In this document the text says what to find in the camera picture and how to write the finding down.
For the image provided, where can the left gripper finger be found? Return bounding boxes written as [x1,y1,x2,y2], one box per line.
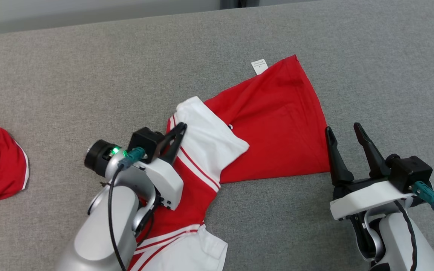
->
[158,122,187,164]

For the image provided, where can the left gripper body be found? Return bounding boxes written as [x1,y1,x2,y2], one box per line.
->
[141,156,184,210]

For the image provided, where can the right camera cable teal plug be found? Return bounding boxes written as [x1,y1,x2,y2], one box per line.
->
[408,181,434,231]

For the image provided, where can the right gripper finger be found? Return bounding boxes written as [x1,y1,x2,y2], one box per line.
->
[325,126,354,186]
[354,123,391,178]

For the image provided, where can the grey fabric sofa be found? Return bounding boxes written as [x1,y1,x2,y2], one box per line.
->
[0,0,434,271]

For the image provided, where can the left camera cable teal plug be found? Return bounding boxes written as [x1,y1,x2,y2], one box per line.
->
[108,148,146,271]

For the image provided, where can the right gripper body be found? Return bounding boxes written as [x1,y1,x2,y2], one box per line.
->
[330,176,415,221]

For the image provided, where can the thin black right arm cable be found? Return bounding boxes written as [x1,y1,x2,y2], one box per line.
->
[393,199,418,271]

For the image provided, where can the red basketball jersey white sleeves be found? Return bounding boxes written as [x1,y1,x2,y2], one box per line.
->
[127,55,330,271]

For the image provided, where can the camera cable teal plug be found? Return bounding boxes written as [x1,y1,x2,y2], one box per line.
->
[108,148,146,271]
[408,181,434,231]

